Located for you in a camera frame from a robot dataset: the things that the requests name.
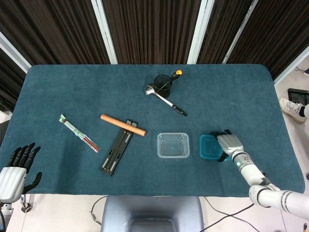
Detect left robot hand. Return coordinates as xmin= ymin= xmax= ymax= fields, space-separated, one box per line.
xmin=0 ymin=142 xmax=42 ymax=203

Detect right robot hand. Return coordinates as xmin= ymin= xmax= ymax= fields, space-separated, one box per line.
xmin=209 ymin=130 xmax=244 ymax=162

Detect blue plastic lid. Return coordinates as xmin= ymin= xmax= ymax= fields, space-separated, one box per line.
xmin=199 ymin=134 xmax=231 ymax=161

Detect clear plastic container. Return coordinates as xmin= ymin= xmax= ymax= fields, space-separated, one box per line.
xmin=156 ymin=132 xmax=190 ymax=159

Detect table caster wheel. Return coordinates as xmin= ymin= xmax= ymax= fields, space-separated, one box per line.
xmin=20 ymin=194 xmax=33 ymax=213

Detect white sneaker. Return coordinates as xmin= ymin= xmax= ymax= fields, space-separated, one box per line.
xmin=279 ymin=98 xmax=307 ymax=124

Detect black mesh pen holder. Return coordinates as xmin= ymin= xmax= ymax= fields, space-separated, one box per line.
xmin=154 ymin=74 xmax=173 ymax=99

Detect black floor device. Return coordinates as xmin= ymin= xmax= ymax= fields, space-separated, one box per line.
xmin=287 ymin=88 xmax=309 ymax=105

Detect packaged red chopsticks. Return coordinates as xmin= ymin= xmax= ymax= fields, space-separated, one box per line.
xmin=58 ymin=114 xmax=101 ymax=153

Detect black yellow screwdriver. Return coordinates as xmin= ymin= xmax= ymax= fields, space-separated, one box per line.
xmin=161 ymin=70 xmax=183 ymax=90

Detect grey robot torso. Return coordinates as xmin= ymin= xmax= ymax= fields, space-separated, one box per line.
xmin=100 ymin=196 xmax=205 ymax=232

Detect dark brown slatted panel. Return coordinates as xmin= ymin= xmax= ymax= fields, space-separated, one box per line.
xmin=226 ymin=0 xmax=309 ymax=80
xmin=197 ymin=0 xmax=252 ymax=65
xmin=102 ymin=0 xmax=201 ymax=65
xmin=0 ymin=48 xmax=25 ymax=112
xmin=0 ymin=0 xmax=111 ymax=66

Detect wooden rolling pin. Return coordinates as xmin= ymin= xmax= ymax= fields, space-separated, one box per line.
xmin=100 ymin=114 xmax=147 ymax=137

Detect black folding stand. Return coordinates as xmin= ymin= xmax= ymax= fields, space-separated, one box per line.
xmin=99 ymin=119 xmax=138 ymax=176

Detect teal table cloth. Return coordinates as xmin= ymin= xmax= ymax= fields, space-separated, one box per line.
xmin=0 ymin=64 xmax=306 ymax=197

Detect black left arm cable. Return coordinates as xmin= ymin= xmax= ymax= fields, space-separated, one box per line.
xmin=0 ymin=210 xmax=8 ymax=232

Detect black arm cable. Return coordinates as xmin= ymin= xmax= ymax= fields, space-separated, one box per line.
xmin=200 ymin=203 xmax=254 ymax=232
xmin=0 ymin=210 xmax=8 ymax=232

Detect thin black floor cable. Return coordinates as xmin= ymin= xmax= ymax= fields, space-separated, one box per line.
xmin=202 ymin=196 xmax=260 ymax=232
xmin=89 ymin=196 xmax=108 ymax=225

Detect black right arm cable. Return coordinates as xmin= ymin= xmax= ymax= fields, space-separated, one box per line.
xmin=200 ymin=203 xmax=254 ymax=232

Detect steel ladle black handle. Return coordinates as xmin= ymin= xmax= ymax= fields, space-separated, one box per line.
xmin=145 ymin=83 xmax=188 ymax=117

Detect white partition post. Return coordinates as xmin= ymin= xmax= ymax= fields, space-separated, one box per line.
xmin=222 ymin=0 xmax=259 ymax=65
xmin=274 ymin=45 xmax=309 ymax=84
xmin=0 ymin=31 xmax=32 ymax=73
xmin=187 ymin=0 xmax=214 ymax=65
xmin=91 ymin=0 xmax=118 ymax=65

